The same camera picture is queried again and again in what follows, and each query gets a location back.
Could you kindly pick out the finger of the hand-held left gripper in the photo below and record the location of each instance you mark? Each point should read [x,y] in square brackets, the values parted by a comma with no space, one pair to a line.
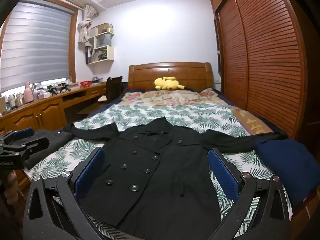
[25,131]
[35,143]

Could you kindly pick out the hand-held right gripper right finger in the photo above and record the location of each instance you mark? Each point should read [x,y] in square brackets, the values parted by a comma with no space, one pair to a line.
[222,172]

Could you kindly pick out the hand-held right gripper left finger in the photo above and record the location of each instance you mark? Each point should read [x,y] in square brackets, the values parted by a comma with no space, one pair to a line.
[90,170]

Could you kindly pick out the black buttoned coat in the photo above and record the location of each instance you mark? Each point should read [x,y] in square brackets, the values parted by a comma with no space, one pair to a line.
[155,175]

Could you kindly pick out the person's left hand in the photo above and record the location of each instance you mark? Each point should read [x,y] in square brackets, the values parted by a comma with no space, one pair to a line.
[11,183]

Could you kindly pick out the folded dark grey garment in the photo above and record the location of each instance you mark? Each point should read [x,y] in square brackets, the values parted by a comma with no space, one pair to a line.
[53,142]

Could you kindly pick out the wooden desk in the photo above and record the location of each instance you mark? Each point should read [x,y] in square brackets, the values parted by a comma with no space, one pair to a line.
[42,112]

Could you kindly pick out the pink bottle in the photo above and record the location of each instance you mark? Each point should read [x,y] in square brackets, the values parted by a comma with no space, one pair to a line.
[28,93]

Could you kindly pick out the pink box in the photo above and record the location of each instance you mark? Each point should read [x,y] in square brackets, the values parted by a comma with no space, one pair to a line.
[43,95]

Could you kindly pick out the black tools on desk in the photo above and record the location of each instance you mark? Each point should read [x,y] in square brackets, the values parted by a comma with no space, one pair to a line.
[58,89]

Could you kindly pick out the brown patterned bed mat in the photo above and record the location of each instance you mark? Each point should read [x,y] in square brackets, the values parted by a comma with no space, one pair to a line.
[252,122]

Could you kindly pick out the folded navy garment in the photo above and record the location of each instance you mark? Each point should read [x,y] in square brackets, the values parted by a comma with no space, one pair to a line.
[287,170]

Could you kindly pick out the red basket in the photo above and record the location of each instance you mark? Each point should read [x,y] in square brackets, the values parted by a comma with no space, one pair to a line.
[85,84]

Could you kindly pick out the leaf print bedsheet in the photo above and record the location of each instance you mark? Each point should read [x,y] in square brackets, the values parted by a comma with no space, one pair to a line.
[155,116]

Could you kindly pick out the grey window blind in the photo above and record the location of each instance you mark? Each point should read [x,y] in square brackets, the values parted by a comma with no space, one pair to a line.
[35,47]

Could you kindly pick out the dark wooden chair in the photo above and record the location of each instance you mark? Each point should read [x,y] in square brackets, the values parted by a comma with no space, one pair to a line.
[113,87]

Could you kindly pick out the grey metal pot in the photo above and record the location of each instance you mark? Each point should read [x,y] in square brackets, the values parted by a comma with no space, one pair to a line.
[97,80]

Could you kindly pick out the floral pillow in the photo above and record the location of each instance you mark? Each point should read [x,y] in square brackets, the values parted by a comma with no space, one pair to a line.
[172,98]

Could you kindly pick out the black binder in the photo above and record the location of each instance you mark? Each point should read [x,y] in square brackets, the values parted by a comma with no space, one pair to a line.
[88,55]

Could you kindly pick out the yellow plush toy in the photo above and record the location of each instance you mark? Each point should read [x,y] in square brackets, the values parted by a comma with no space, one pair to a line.
[166,83]

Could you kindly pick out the wooden bed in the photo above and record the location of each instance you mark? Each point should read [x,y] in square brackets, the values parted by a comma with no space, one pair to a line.
[175,73]

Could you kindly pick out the wooden slatted wardrobe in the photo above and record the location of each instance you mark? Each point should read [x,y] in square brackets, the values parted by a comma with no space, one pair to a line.
[262,55]

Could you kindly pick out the white wall shelf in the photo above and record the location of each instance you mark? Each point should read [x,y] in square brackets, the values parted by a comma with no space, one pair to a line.
[103,52]

